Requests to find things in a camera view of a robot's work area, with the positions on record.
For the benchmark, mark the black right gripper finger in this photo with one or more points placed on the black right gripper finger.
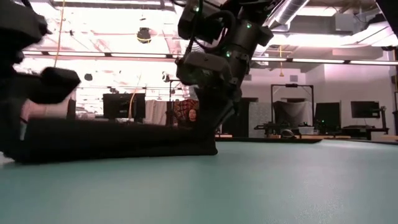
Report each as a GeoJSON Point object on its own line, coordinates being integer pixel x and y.
{"type": "Point", "coordinates": [202, 70]}
{"type": "Point", "coordinates": [231, 105]}

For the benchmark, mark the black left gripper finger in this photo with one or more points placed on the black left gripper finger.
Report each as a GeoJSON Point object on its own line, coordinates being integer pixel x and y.
{"type": "Point", "coordinates": [56, 85]}
{"type": "Point", "coordinates": [9, 105]}

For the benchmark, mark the black towel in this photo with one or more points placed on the black towel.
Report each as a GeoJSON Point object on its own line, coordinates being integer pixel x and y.
{"type": "Point", "coordinates": [109, 140]}

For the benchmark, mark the pink curtain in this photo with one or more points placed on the pink curtain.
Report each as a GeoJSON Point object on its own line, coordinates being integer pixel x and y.
{"type": "Point", "coordinates": [46, 110]}

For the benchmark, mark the black upright panel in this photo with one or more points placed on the black upright panel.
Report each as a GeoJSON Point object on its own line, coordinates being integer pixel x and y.
{"type": "Point", "coordinates": [72, 109]}

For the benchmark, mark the small black ceiling lamp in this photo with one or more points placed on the small black ceiling lamp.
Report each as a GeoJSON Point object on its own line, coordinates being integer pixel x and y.
{"type": "Point", "coordinates": [88, 76]}
{"type": "Point", "coordinates": [165, 77]}

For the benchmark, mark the person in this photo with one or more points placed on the person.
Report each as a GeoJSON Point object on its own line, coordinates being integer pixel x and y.
{"type": "Point", "coordinates": [192, 115]}

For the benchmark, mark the red patterned cloth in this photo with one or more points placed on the red patterned cloth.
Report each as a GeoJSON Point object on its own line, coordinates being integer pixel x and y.
{"type": "Point", "coordinates": [182, 109]}

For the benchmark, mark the grey cloth cover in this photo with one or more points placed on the grey cloth cover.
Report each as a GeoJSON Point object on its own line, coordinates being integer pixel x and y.
{"type": "Point", "coordinates": [292, 112]}

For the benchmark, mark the white curtain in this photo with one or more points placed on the white curtain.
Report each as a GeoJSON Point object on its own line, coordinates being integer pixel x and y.
{"type": "Point", "coordinates": [155, 112]}

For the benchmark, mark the long ceiling light bar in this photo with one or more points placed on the long ceiling light bar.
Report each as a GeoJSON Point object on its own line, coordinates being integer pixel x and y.
{"type": "Point", "coordinates": [140, 55]}

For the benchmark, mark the black monitor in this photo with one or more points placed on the black monitor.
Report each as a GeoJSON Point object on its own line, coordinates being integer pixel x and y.
{"type": "Point", "coordinates": [328, 112]}
{"type": "Point", "coordinates": [365, 109]}
{"type": "Point", "coordinates": [124, 105]}

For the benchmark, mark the white plastic bin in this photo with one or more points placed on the white plastic bin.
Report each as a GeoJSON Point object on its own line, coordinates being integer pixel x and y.
{"type": "Point", "coordinates": [307, 130]}

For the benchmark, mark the green table mat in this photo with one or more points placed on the green table mat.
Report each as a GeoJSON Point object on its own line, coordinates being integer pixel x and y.
{"type": "Point", "coordinates": [217, 186]}

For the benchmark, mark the black desk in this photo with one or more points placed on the black desk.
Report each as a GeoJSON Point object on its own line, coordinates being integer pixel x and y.
{"type": "Point", "coordinates": [367, 128]}

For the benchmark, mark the black stand frame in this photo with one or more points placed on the black stand frame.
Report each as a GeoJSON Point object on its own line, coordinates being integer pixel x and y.
{"type": "Point", "coordinates": [170, 93]}
{"type": "Point", "coordinates": [292, 85]}

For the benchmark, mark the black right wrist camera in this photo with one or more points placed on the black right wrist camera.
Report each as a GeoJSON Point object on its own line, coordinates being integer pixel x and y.
{"type": "Point", "coordinates": [199, 21]}

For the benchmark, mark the silver ventilation duct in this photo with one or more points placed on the silver ventilation duct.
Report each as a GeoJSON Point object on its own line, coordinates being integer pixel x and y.
{"type": "Point", "coordinates": [289, 11]}

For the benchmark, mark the black ceiling dome camera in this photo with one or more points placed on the black ceiling dome camera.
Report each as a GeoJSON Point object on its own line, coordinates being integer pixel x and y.
{"type": "Point", "coordinates": [144, 35]}

